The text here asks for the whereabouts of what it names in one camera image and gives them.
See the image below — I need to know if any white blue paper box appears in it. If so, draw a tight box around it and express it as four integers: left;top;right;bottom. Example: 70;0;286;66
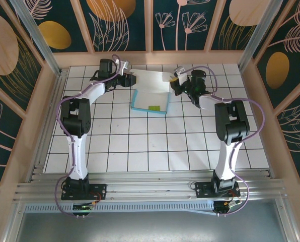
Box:
129;68;176;115

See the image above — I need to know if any black controller board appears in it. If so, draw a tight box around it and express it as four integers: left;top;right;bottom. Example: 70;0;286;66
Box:
213;200;243;217
71;203;95;218

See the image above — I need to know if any grey metal sheet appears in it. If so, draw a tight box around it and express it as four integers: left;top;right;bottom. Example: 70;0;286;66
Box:
14;211;288;242

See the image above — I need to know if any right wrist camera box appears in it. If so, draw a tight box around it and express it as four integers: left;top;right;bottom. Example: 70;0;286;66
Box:
173;66;189;87

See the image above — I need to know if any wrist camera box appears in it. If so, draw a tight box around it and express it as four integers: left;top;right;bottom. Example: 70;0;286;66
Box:
173;66;189;87
117;59;130;76

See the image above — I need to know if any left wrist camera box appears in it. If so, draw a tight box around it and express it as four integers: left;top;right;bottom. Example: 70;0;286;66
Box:
117;59;130;76

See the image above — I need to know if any aluminium side rail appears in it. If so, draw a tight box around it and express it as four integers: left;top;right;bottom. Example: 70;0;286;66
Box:
29;69;69;182

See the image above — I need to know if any aluminium frame post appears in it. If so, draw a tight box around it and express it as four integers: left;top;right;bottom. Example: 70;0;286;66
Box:
10;0;63;75
237;0;284;74

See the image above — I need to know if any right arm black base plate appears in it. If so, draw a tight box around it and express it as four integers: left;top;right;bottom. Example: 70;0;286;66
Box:
194;180;241;199

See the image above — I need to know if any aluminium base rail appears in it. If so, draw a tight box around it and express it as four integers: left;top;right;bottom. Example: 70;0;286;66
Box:
13;170;290;202

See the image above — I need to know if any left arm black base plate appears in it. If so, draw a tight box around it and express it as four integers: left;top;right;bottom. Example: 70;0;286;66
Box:
61;183;108;201

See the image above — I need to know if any grey slotted cable duct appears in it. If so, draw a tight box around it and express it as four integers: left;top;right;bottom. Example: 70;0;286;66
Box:
24;203;216;213

